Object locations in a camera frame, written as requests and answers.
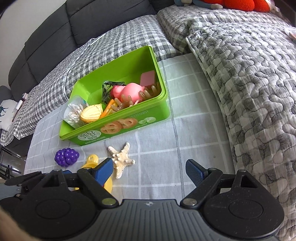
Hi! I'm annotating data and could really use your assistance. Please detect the white starfish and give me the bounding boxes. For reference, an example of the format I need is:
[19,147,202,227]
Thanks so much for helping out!
[108,142,135,179]

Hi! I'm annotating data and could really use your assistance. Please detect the yellow toy colander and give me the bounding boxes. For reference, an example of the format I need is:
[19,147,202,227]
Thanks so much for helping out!
[81,154,113,193]

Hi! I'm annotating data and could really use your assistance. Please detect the purple toy grapes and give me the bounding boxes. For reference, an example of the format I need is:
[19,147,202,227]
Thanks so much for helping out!
[54,148,80,167]

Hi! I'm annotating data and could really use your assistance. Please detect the light grey grid cloth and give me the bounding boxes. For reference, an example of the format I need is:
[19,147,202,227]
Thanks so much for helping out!
[25,54,235,200]

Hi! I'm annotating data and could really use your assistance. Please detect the yellow toy shell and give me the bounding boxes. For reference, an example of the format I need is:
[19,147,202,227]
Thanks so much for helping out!
[80,103,103,123]

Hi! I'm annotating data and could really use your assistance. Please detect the orange toy lid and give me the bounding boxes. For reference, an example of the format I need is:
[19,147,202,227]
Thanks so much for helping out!
[100,99,116,118]

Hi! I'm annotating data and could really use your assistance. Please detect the clear cotton swab jar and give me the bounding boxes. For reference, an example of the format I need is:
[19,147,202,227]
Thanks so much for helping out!
[63,95,88,129]

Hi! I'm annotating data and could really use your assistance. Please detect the green wrapped toy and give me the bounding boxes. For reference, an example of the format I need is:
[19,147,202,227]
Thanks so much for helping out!
[102,80,125,104]

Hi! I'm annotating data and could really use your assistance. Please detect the grey checked sofa blanket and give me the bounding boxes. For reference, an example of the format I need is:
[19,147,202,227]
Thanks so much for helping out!
[1,15,181,146]

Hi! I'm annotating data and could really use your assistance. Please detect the pink toy pig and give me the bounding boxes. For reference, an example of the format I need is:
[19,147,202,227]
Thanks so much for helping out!
[111,83,145,103]

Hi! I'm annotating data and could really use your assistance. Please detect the pink toy block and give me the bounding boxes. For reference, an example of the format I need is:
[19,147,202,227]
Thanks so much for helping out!
[140,70,155,87]

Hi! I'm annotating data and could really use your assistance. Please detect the grey quilted blanket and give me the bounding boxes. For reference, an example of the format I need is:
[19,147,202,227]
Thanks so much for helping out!
[157,5,295,240]

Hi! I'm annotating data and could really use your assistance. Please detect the dark grey sofa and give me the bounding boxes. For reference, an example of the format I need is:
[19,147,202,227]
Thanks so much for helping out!
[8,1,174,101]

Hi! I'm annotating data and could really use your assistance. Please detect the blue plush toy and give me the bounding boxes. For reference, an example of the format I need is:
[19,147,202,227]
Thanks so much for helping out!
[174,0,224,9]

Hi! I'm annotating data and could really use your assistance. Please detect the red flower cushion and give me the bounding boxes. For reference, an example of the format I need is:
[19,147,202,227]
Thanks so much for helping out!
[204,0,271,13]

